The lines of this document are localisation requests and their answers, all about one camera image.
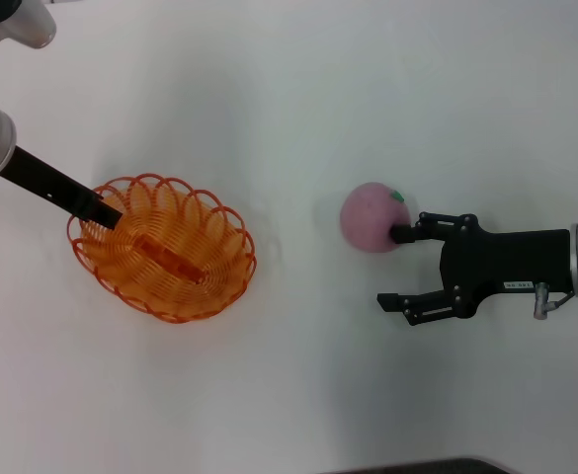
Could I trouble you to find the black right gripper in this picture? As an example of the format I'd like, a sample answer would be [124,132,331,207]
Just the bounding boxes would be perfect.
[376,211,573,329]

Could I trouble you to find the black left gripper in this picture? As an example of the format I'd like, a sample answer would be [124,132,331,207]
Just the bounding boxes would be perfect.
[0,144,124,231]

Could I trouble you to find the pink foam peach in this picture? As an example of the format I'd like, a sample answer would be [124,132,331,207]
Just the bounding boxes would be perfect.
[339,182,413,255]

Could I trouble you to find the orange plastic wire basket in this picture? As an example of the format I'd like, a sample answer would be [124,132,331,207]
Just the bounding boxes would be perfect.
[67,172,258,326]

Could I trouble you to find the dark rounded base edge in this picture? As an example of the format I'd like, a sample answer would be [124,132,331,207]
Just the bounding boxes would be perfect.
[317,455,513,474]

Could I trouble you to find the silver cable connector plug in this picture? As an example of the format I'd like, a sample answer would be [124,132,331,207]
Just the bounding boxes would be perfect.
[532,281,577,322]

